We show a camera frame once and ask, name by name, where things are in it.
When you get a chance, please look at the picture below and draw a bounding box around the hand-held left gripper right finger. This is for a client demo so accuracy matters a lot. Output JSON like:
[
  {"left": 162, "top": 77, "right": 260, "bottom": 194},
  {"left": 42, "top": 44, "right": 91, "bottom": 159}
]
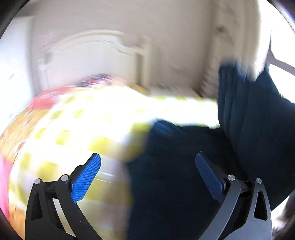
[{"left": 195, "top": 151, "right": 273, "bottom": 240}]

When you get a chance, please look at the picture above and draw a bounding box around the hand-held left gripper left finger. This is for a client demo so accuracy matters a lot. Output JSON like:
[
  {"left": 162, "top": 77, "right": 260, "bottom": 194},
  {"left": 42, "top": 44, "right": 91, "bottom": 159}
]
[{"left": 25, "top": 152, "right": 103, "bottom": 240}]

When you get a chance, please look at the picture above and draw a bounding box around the blue puffer jacket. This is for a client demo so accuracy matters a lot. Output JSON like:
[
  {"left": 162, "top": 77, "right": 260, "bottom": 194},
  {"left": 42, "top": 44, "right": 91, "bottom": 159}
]
[{"left": 126, "top": 61, "right": 295, "bottom": 240}]

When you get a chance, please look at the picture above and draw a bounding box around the yellow checkered bed sheet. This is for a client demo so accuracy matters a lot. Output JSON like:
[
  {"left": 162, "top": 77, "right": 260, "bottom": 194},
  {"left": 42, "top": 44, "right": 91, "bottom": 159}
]
[{"left": 7, "top": 86, "right": 222, "bottom": 240}]

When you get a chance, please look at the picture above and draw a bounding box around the orange printed blanket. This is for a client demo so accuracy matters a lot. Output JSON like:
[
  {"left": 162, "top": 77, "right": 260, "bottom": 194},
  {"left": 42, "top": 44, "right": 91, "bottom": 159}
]
[{"left": 0, "top": 89, "right": 67, "bottom": 222}]

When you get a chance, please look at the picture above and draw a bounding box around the floral printed pillow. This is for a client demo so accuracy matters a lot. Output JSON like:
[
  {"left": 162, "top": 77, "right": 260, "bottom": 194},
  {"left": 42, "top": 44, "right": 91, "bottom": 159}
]
[{"left": 76, "top": 73, "right": 113, "bottom": 87}]

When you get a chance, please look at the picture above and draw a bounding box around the white wooden headboard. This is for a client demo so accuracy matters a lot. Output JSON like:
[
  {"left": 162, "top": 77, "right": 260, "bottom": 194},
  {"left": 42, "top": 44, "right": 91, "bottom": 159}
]
[{"left": 38, "top": 31, "right": 152, "bottom": 93}]

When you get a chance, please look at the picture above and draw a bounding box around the white wardrobe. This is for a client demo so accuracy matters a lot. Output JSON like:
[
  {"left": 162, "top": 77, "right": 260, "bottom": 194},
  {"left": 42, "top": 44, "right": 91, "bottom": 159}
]
[{"left": 0, "top": 16, "right": 46, "bottom": 130}]

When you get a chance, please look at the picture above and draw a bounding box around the striped boat print curtain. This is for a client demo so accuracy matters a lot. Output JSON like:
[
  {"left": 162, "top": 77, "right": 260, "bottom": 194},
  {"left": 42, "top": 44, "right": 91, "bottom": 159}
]
[{"left": 199, "top": 0, "right": 272, "bottom": 100}]

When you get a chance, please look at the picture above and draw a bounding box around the window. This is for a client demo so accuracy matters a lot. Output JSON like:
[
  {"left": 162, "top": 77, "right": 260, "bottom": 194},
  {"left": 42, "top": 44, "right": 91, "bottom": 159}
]
[{"left": 265, "top": 23, "right": 295, "bottom": 76}]

